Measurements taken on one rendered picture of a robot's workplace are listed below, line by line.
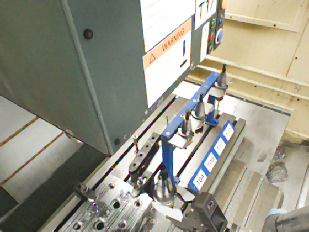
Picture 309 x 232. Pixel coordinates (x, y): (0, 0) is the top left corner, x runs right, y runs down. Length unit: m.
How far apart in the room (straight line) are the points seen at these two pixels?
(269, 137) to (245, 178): 0.30
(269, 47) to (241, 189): 0.75
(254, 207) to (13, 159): 1.12
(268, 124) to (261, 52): 0.43
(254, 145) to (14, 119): 1.25
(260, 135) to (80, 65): 1.39
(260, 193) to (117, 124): 1.15
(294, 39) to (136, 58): 1.13
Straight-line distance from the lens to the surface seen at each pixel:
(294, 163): 1.69
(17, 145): 1.13
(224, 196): 1.34
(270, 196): 1.46
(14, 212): 1.37
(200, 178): 1.15
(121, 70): 0.35
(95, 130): 0.37
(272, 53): 1.47
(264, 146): 1.57
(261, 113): 1.65
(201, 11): 0.53
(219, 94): 1.12
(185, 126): 0.90
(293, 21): 1.38
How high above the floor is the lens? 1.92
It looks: 45 degrees down
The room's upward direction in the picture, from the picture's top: 5 degrees counter-clockwise
